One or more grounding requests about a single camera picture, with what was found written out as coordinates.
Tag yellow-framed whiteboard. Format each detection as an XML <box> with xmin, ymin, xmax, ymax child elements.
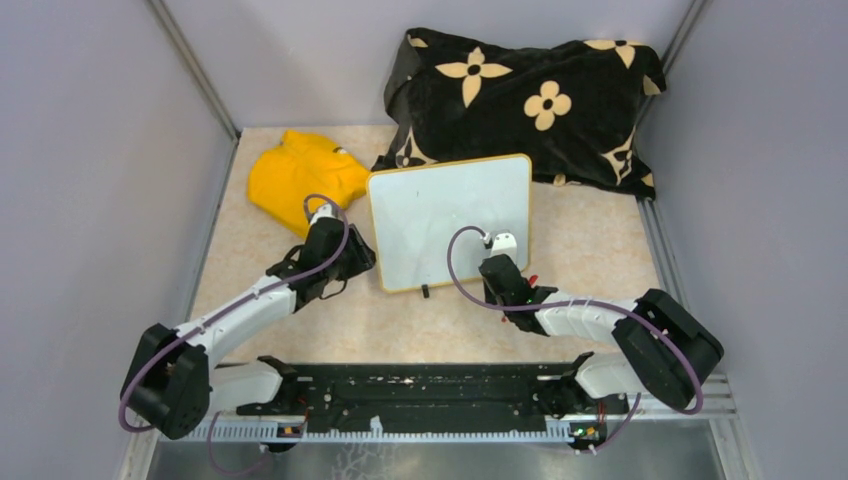
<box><xmin>366</xmin><ymin>154</ymin><xmax>532</xmax><ymax>293</ymax></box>

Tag white red marker pen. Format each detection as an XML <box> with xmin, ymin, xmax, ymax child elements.
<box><xmin>501</xmin><ymin>275</ymin><xmax>538</xmax><ymax>323</ymax></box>

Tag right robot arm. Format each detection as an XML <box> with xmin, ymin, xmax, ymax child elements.
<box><xmin>479</xmin><ymin>254</ymin><xmax>724</xmax><ymax>415</ymax></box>

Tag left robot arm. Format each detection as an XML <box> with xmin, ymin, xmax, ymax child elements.
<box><xmin>118</xmin><ymin>216</ymin><xmax>376</xmax><ymax>440</ymax></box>

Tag yellow folded cloth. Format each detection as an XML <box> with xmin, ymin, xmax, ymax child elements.
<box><xmin>247</xmin><ymin>130</ymin><xmax>369</xmax><ymax>238</ymax></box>

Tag black floral pillow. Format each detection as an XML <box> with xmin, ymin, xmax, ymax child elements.
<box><xmin>373</xmin><ymin>27</ymin><xmax>667</xmax><ymax>199</ymax></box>

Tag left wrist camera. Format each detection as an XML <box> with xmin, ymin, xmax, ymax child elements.
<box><xmin>309</xmin><ymin>203</ymin><xmax>340</xmax><ymax>227</ymax></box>

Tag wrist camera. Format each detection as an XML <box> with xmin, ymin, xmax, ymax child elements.
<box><xmin>309</xmin><ymin>203</ymin><xmax>340</xmax><ymax>227</ymax></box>
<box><xmin>483</xmin><ymin>230</ymin><xmax>518</xmax><ymax>263</ymax></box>

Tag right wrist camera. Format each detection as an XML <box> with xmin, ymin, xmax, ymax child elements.
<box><xmin>483</xmin><ymin>230</ymin><xmax>518</xmax><ymax>263</ymax></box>

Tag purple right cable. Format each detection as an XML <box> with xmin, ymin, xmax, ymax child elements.
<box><xmin>446</xmin><ymin>225</ymin><xmax>706</xmax><ymax>454</ymax></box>

